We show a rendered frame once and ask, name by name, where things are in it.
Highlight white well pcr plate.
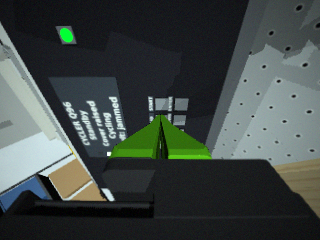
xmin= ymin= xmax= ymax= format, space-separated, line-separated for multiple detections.
xmin=0 ymin=53 xmax=60 ymax=141

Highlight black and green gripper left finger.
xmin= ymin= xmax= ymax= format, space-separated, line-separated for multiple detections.
xmin=108 ymin=115 xmax=161 ymax=160

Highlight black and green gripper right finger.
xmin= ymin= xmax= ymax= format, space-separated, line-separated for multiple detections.
xmin=160 ymin=115 xmax=212 ymax=159

